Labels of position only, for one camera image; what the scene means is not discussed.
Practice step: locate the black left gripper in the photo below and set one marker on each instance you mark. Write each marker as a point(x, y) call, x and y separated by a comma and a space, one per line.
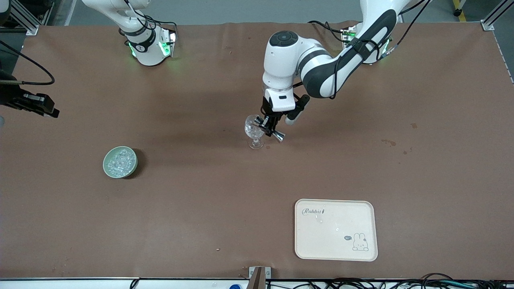
point(266, 109)

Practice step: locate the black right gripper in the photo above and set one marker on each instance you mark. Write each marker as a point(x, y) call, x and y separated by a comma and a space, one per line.
point(12, 97)

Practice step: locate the steel double jigger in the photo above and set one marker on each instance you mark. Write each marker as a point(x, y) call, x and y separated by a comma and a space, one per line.
point(279, 136)

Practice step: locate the clear ice cubes pile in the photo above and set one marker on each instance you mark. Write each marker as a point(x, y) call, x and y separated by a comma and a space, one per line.
point(120, 160)

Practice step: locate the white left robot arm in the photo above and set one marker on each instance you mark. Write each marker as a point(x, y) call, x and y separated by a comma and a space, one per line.
point(321, 68)

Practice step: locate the clear wine glass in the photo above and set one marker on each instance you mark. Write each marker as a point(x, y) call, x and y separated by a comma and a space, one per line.
point(252, 128)

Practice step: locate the green ceramic bowl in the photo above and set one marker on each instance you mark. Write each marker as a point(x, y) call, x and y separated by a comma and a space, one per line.
point(107, 170)

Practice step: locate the brown table cover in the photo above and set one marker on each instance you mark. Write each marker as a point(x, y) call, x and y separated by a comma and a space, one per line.
point(200, 208)

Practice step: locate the cream rabbit print tray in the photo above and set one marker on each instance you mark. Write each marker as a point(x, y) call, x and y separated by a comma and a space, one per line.
point(335, 237)

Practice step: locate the aluminium frame profile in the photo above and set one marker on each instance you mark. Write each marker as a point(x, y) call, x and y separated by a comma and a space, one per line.
point(492, 20)
point(26, 22)

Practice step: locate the grey metal camera bracket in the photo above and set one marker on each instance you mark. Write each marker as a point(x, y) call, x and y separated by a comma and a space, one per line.
point(260, 277)

